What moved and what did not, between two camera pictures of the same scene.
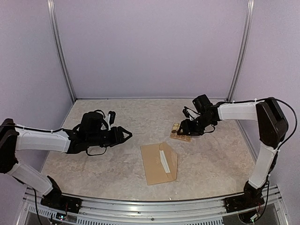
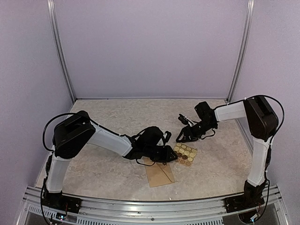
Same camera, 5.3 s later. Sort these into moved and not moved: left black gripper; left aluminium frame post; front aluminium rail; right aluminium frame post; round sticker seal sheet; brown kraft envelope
Moved: left black gripper; round sticker seal sheet
Not moved: right aluminium frame post; brown kraft envelope; left aluminium frame post; front aluminium rail
